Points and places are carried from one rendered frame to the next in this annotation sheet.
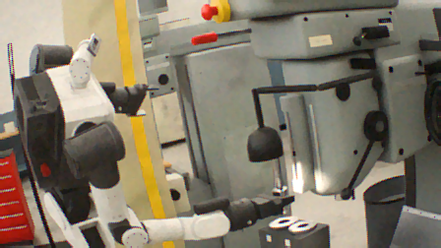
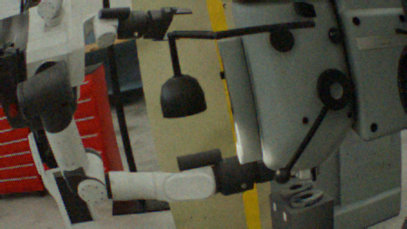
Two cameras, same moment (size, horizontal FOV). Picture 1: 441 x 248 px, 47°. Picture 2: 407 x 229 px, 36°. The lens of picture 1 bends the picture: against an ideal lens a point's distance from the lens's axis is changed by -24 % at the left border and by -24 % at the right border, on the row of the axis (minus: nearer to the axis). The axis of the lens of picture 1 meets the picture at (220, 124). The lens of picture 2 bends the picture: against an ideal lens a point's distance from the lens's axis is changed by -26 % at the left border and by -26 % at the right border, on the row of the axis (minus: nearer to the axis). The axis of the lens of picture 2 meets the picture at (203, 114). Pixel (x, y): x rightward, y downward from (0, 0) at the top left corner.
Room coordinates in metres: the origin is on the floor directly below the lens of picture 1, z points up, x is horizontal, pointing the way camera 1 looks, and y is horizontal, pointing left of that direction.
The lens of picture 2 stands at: (0.06, -0.56, 1.71)
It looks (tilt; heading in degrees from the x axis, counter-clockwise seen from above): 12 degrees down; 20
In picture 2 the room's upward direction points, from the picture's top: 11 degrees counter-clockwise
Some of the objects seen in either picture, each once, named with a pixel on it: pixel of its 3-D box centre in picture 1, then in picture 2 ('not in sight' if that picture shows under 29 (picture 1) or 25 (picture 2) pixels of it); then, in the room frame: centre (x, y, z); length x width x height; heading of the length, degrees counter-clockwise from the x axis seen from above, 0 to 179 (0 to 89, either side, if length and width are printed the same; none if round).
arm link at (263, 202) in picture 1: (254, 211); (257, 170); (1.73, -0.05, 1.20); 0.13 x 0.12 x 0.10; 27
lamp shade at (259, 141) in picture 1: (264, 142); (181, 94); (1.28, -0.08, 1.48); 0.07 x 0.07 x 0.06
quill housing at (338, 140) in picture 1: (337, 120); (299, 74); (1.38, -0.26, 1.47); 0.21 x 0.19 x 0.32; 22
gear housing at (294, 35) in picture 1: (331, 30); not in sight; (1.40, -0.30, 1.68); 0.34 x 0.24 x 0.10; 112
